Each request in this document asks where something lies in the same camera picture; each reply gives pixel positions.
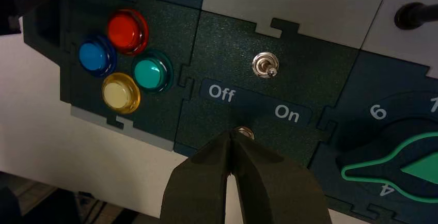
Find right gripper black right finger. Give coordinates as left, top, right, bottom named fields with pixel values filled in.
left=229, top=130, right=333, bottom=224

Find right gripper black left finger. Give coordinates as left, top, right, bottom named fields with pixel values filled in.
left=159, top=130, right=234, bottom=224

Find metal toggle switch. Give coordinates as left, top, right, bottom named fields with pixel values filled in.
left=236, top=125, right=256, bottom=140
left=252, top=52, right=280, bottom=79

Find dark rotary knob green pointer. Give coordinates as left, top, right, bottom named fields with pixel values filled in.
left=335, top=118, right=438, bottom=205

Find yellow round push button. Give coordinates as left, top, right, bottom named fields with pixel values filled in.
left=101, top=72, right=142, bottom=116

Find green round push button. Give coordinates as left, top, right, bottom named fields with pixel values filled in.
left=131, top=49, right=175, bottom=94

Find dark teal grey control box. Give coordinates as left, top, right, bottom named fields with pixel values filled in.
left=22, top=0, right=438, bottom=224

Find blue round push button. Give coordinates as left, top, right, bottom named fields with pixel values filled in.
left=77, top=34, right=118, bottom=78

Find red round push button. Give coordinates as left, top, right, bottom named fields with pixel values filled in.
left=105, top=8, right=150, bottom=57

